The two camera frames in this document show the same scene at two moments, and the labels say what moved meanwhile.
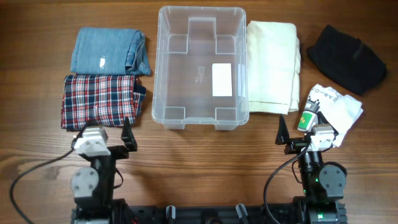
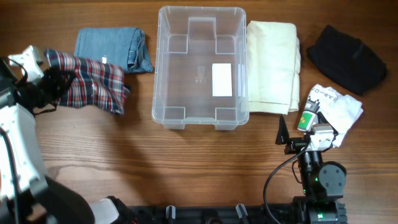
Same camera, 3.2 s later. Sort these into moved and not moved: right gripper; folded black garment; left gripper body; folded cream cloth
Moved: left gripper body
Not moved: folded black garment; right gripper; folded cream cloth
